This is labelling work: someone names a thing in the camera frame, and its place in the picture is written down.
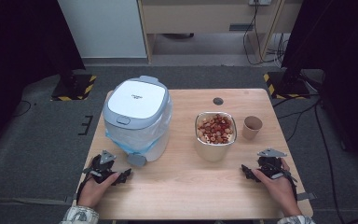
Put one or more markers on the white square bowl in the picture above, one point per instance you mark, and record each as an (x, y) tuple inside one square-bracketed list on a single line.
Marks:
[(213, 151)]

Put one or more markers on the white pedal trash can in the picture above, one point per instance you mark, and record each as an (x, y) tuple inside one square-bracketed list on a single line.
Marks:
[(143, 140)]

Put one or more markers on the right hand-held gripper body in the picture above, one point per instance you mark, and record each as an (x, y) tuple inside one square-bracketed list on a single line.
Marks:
[(270, 165)]

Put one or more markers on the hazard striped stand base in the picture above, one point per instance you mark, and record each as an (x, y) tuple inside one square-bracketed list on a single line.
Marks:
[(287, 87), (74, 88)]

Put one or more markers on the bowl of red snacks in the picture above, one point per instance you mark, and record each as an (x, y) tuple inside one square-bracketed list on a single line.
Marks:
[(216, 129)]

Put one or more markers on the person's right hand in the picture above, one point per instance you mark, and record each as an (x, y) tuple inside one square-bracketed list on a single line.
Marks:
[(278, 193)]

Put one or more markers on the person's left hand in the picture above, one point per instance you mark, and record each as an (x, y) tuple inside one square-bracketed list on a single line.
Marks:
[(94, 191)]

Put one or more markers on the light wooden desk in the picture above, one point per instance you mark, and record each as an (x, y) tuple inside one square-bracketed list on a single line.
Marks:
[(199, 18)]

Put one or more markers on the grey trash can pedal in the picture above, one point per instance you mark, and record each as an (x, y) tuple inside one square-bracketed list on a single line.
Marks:
[(136, 160)]

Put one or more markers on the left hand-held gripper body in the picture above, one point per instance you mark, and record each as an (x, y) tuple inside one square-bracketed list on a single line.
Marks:
[(103, 166)]

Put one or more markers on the white power strip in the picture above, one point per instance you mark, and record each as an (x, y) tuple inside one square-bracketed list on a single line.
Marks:
[(259, 2)]

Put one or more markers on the black curtain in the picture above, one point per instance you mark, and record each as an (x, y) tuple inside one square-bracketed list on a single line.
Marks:
[(21, 46), (338, 46)]

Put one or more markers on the brown paper cup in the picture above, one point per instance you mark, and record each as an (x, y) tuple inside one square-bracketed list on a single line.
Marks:
[(252, 126)]

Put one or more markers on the white cabinet panel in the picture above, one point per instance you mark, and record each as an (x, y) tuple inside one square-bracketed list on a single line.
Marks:
[(105, 28)]

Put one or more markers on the white plastic bin liner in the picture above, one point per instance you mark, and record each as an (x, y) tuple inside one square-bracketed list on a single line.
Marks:
[(130, 138)]

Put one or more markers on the grey-blue trash can lid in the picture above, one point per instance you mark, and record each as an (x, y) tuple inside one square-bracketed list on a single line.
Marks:
[(136, 99)]

